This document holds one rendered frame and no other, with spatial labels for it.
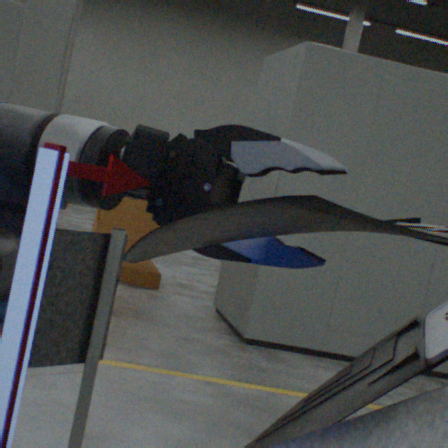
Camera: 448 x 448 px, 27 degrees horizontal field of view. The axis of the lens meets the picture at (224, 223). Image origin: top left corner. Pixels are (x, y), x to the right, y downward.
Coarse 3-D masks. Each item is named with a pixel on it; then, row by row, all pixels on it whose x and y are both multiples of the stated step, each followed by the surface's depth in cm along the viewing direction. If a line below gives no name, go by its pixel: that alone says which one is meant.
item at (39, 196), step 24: (48, 168) 51; (48, 192) 51; (24, 240) 52; (24, 264) 52; (24, 288) 51; (24, 312) 51; (0, 360) 53; (0, 384) 52; (0, 408) 52; (0, 432) 52
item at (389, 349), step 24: (408, 336) 83; (360, 360) 86; (384, 360) 81; (408, 360) 78; (336, 384) 84; (360, 384) 81; (384, 384) 78; (312, 408) 84; (336, 408) 80; (360, 408) 77; (264, 432) 88; (288, 432) 82
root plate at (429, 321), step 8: (432, 312) 84; (440, 312) 83; (432, 320) 83; (440, 320) 82; (432, 328) 82; (440, 328) 81; (432, 336) 80; (440, 336) 79; (432, 344) 79; (440, 344) 78; (432, 352) 78; (440, 352) 76; (432, 360) 77
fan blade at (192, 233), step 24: (192, 216) 56; (216, 216) 55; (240, 216) 55; (264, 216) 55; (288, 216) 54; (312, 216) 54; (336, 216) 53; (360, 216) 53; (144, 240) 62; (168, 240) 63; (192, 240) 65; (216, 240) 67; (240, 240) 70
